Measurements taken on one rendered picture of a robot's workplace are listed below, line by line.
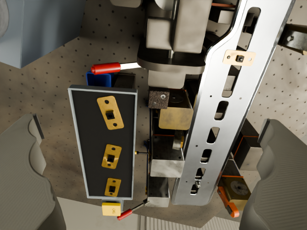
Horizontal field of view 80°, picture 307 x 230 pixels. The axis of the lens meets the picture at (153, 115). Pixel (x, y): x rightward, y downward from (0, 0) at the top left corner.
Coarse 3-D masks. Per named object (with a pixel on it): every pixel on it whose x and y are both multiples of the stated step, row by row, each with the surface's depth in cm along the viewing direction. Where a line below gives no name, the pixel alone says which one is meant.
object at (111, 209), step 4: (104, 204) 60; (108, 204) 60; (112, 204) 60; (116, 204) 60; (120, 204) 60; (104, 208) 60; (108, 208) 60; (112, 208) 60; (116, 208) 60; (120, 208) 61; (104, 212) 62; (108, 212) 62; (112, 212) 62; (116, 212) 62; (120, 212) 62
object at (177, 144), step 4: (176, 132) 56; (180, 132) 57; (176, 136) 55; (180, 136) 55; (176, 140) 53; (180, 140) 54; (176, 144) 53; (180, 144) 54; (172, 148) 54; (176, 148) 54
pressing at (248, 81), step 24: (240, 0) 43; (264, 0) 43; (288, 0) 43; (240, 24) 46; (264, 24) 46; (216, 48) 49; (264, 48) 49; (216, 72) 53; (240, 72) 53; (264, 72) 53; (216, 96) 57; (240, 96) 57; (192, 120) 61; (216, 120) 62; (240, 120) 62; (192, 144) 67; (216, 144) 67; (192, 168) 74; (216, 168) 74
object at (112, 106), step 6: (108, 96) 38; (102, 102) 39; (114, 102) 39; (102, 108) 40; (108, 108) 40; (114, 108) 40; (102, 114) 40; (108, 114) 39; (114, 114) 40; (120, 114) 41; (108, 120) 41; (114, 120) 41; (120, 120) 41; (108, 126) 42; (114, 126) 42; (120, 126) 42
